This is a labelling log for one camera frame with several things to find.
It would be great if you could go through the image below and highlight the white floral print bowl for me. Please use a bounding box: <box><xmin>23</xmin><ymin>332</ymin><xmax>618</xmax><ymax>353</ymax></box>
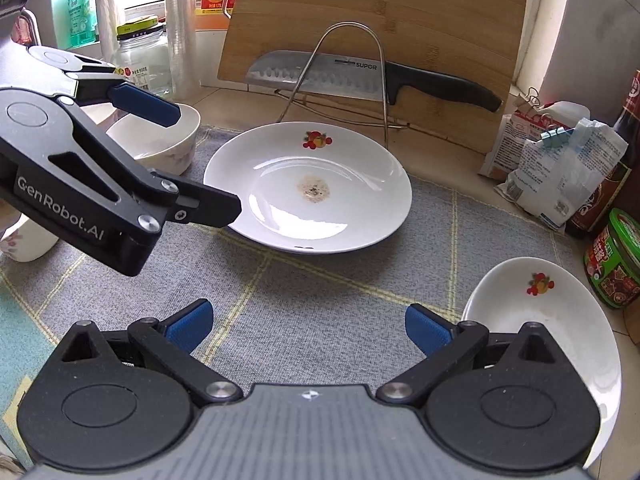
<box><xmin>0</xmin><ymin>210</ymin><xmax>62</xmax><ymax>263</ymax></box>

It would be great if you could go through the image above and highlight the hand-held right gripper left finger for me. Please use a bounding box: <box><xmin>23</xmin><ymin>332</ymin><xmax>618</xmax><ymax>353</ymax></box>
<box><xmin>60</xmin><ymin>299</ymin><xmax>244</xmax><ymax>404</ymax></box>

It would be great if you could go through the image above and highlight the green lidded sauce jar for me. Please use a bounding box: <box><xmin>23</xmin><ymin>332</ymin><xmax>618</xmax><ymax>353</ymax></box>
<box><xmin>584</xmin><ymin>208</ymin><xmax>640</xmax><ymax>309</ymax></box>

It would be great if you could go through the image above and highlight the tall clear plastic wrap roll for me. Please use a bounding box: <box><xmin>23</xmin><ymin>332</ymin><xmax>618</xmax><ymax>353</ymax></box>
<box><xmin>164</xmin><ymin>0</ymin><xmax>201</xmax><ymax>101</ymax></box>

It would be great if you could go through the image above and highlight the blue binder clip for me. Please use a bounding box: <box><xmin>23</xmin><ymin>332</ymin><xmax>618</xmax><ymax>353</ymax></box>
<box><xmin>539</xmin><ymin>127</ymin><xmax>576</xmax><ymax>150</ymax></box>

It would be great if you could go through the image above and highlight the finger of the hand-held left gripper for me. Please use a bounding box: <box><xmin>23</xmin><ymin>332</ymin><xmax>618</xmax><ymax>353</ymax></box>
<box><xmin>27</xmin><ymin>45</ymin><xmax>182</xmax><ymax>129</ymax></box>
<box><xmin>45</xmin><ymin>96</ymin><xmax>243</xmax><ymax>236</ymax></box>

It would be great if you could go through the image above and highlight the glass jar yellow-green lid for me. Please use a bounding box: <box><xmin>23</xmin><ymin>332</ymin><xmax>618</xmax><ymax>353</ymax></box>
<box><xmin>112</xmin><ymin>16</ymin><xmax>173</xmax><ymax>101</ymax></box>

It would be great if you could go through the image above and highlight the bamboo cutting board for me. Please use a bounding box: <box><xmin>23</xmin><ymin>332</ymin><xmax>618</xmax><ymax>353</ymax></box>
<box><xmin>216</xmin><ymin>0</ymin><xmax>530</xmax><ymax>156</ymax></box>

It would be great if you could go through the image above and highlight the short clear plastic wrap roll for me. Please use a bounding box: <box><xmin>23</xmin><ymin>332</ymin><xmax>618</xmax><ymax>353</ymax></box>
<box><xmin>95</xmin><ymin>0</ymin><xmax>126</xmax><ymax>63</ymax></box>

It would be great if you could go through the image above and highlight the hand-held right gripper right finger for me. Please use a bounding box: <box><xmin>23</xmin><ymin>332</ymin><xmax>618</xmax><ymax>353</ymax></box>
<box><xmin>376</xmin><ymin>304</ymin><xmax>560</xmax><ymax>404</ymax></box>

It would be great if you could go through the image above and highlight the plain white bowl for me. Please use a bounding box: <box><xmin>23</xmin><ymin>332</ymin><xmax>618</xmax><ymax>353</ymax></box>
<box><xmin>106</xmin><ymin>102</ymin><xmax>202</xmax><ymax>177</ymax></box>

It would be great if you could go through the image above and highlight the metal wire rack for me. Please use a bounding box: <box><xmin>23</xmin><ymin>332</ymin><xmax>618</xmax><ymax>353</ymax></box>
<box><xmin>272</xmin><ymin>21</ymin><xmax>406</xmax><ymax>150</ymax></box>

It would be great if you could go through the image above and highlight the grey blue printed towel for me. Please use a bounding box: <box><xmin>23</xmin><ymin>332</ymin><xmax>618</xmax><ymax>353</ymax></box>
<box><xmin>0</xmin><ymin>125</ymin><xmax>586</xmax><ymax>461</ymax></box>

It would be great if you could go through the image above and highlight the santoku knife black handle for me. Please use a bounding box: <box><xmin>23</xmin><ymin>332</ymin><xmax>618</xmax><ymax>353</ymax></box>
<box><xmin>245</xmin><ymin>50</ymin><xmax>503</xmax><ymax>113</ymax></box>

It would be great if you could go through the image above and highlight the white bag blue print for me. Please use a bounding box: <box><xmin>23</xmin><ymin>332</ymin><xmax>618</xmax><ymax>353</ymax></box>
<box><xmin>495</xmin><ymin>117</ymin><xmax>628</xmax><ymax>233</ymax></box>

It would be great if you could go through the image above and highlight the dark sauce bottle red label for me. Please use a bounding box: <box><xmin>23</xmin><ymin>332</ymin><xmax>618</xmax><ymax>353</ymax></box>
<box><xmin>565</xmin><ymin>67</ymin><xmax>640</xmax><ymax>241</ymax></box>

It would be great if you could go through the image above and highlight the green dish soap bottle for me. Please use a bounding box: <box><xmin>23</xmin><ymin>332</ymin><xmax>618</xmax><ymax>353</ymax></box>
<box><xmin>65</xmin><ymin>0</ymin><xmax>101</xmax><ymax>46</ymax></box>

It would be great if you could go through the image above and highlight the white stained fruit print plate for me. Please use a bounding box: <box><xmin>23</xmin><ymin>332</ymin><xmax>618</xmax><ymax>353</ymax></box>
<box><xmin>203</xmin><ymin>121</ymin><xmax>413</xmax><ymax>255</ymax></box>

